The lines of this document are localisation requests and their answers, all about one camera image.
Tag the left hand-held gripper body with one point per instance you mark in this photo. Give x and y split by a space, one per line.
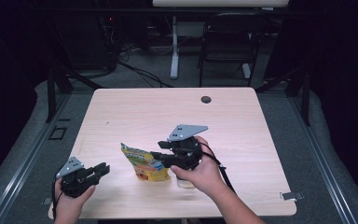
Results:
74 182

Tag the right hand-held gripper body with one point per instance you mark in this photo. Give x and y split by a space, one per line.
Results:
186 154

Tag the yellow spouted food pouch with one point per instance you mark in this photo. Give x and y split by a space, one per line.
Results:
143 165

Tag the person's left hand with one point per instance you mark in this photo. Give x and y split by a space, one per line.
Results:
68 211

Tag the person's right hand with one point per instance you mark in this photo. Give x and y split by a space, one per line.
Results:
208 177

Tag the black metal stand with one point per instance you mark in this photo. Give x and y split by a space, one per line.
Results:
306 99
51 93

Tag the white desk leg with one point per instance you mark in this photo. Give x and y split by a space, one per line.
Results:
174 56

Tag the white desk foot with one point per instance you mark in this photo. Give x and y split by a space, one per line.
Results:
246 71

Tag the black folding chair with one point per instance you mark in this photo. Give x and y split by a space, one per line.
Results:
230 40

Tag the grey metal table bracket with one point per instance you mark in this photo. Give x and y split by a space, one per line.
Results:
292 196
46 201

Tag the aluminium floor rail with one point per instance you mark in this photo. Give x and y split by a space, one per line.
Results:
28 161
320 161

